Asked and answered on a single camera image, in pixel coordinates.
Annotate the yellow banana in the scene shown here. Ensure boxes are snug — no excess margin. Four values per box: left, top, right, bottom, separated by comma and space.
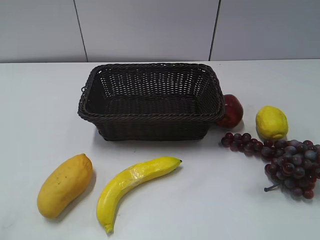
96, 156, 182, 235

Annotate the black woven basket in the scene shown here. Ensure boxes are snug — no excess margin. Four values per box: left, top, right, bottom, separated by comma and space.
78, 63, 225, 141

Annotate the red apple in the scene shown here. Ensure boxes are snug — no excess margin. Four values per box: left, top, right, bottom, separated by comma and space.
216, 94, 244, 129

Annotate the yellow mango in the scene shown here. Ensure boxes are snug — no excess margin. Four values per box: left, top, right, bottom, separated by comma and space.
37, 153, 94, 219

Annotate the purple grape bunch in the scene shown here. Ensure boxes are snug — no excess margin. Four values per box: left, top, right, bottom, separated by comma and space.
220, 132, 320, 200

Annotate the yellow lemon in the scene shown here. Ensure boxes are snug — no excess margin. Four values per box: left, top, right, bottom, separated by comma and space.
255, 105, 289, 140

